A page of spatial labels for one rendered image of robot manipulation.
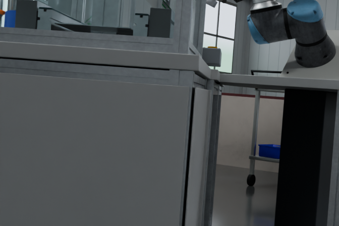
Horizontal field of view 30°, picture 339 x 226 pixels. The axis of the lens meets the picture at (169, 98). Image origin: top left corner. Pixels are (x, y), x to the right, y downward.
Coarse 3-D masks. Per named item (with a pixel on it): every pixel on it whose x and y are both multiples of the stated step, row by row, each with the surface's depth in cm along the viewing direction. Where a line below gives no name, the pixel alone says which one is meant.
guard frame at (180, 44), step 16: (176, 0) 120; (192, 0) 122; (176, 16) 120; (0, 32) 124; (16, 32) 123; (32, 32) 123; (48, 32) 123; (64, 32) 123; (80, 32) 122; (176, 32) 120; (112, 48) 122; (128, 48) 121; (144, 48) 121; (160, 48) 121; (176, 48) 120; (192, 48) 132
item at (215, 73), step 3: (213, 69) 179; (213, 72) 179; (216, 72) 179; (213, 75) 179; (216, 75) 179; (219, 75) 202; (210, 78) 179; (213, 78) 179; (216, 78) 179; (219, 78) 206; (216, 81) 200
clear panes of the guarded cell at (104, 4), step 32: (0, 0) 125; (32, 0) 124; (64, 0) 124; (96, 0) 123; (128, 0) 123; (160, 0) 122; (96, 32) 123; (128, 32) 123; (160, 32) 122; (192, 32) 147
